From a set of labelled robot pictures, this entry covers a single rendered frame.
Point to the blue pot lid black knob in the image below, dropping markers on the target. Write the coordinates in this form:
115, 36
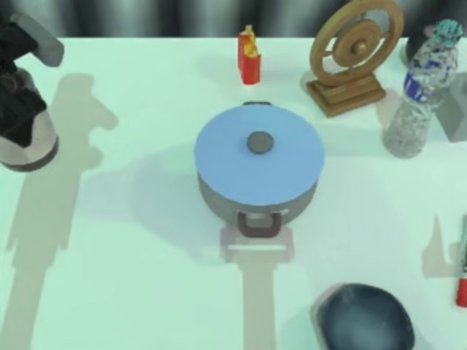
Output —
233, 171

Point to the red object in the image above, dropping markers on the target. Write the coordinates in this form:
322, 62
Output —
462, 288

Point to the red french fries box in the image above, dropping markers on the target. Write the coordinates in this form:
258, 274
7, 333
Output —
249, 65

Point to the wooden wheel ornament on stand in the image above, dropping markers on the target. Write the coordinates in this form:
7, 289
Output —
346, 91

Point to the clear plastic water bottle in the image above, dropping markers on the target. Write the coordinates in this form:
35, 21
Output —
408, 127

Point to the black bowl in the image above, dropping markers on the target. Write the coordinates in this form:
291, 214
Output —
365, 321

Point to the grey block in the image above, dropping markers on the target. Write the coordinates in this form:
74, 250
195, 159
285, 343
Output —
455, 113

